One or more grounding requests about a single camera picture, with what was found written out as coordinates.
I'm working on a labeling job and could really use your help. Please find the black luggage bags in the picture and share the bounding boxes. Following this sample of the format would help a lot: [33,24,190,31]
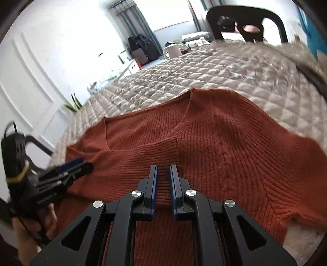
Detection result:
[128,34,160,62]

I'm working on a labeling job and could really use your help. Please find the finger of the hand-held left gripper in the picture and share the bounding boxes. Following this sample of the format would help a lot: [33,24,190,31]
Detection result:
[38,162,94,192]
[38,157,85,179]

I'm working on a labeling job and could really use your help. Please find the rust orange knit sweater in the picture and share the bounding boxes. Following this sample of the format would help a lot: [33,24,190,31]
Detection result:
[52,87,327,266]

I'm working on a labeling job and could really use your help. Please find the brown wooden chair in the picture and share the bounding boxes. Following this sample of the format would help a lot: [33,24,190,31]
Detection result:
[24,135,55,157]

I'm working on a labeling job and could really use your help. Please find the white bedding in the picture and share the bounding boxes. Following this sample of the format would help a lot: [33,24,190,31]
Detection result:
[182,31,213,43]

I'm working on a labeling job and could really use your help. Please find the grey curtain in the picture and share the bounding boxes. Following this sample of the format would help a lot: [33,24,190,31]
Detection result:
[110,0,160,52]
[188,0,205,32]

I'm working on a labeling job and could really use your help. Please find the pink and white kettle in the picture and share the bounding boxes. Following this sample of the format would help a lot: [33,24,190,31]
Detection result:
[163,42,183,60]

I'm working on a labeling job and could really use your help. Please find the dark curved-back chair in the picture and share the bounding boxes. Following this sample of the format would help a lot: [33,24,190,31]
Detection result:
[206,5,289,44]

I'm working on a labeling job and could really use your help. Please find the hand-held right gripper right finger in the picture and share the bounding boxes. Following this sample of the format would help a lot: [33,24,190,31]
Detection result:
[169,165,298,266]

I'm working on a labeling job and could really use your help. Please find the person's left hand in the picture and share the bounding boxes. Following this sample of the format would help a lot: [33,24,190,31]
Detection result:
[12,204,58,259]

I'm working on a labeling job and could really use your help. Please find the brown suitcase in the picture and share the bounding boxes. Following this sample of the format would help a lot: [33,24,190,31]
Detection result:
[131,48,149,65]

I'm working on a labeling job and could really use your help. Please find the beige quilted blanket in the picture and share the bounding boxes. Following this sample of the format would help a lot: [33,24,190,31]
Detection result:
[48,38,327,266]

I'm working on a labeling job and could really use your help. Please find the window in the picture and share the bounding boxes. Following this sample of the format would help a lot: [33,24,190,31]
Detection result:
[135,0,195,32]

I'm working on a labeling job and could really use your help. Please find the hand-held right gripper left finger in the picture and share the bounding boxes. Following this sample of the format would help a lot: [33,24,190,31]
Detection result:
[29,165,157,266]

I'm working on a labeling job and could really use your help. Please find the green potted plant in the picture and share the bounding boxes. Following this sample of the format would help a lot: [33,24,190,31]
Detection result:
[64,91,84,113]

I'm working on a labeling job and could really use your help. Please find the pink cloth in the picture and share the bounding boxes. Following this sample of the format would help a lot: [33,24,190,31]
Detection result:
[236,24,261,34]

